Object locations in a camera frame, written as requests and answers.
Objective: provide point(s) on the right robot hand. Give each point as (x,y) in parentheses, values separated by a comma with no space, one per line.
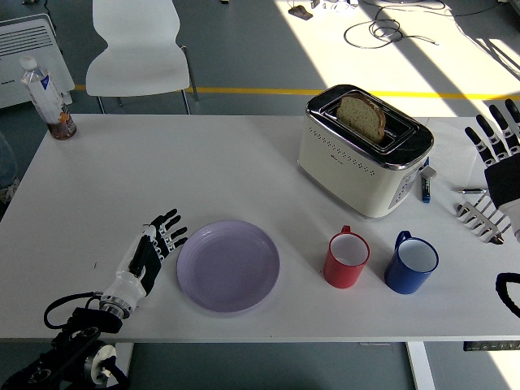
(505,178)

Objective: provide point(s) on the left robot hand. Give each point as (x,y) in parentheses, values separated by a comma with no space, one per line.
(126,280)

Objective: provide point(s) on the purple plate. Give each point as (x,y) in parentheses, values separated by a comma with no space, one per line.
(228,266)

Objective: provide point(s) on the bread slice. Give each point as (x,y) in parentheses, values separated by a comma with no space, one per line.
(359,115)

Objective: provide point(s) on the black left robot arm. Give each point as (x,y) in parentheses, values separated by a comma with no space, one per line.
(87,317)

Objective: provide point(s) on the black silver pen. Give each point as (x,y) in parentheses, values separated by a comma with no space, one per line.
(471,190)

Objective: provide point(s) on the metal toast rack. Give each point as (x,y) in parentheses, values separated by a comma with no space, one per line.
(479,223)

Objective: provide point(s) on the white paper sheet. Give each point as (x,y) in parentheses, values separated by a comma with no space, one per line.
(455,150)

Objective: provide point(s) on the blue marker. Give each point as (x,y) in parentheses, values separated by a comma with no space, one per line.
(425,189)

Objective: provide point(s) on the white table leg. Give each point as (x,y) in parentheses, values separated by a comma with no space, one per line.
(420,365)
(118,365)

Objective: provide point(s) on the blue mug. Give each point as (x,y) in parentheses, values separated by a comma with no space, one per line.
(402,280)

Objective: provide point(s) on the cream toaster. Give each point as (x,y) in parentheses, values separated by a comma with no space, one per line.
(345,178)

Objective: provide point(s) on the black table control panel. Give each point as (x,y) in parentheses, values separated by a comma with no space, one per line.
(491,345)

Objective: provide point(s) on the red mug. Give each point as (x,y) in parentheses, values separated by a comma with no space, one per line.
(341,274)

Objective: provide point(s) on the clear plastic drink bottle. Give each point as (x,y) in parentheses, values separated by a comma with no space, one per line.
(42,93)

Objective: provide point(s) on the white chair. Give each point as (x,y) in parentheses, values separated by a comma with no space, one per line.
(138,69)

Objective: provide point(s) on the yellow floor tape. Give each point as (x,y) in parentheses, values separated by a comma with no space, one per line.
(243,90)

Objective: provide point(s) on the white heater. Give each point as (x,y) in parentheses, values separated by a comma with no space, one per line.
(24,40)

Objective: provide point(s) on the dark floor pedal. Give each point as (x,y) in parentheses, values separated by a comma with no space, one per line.
(300,12)

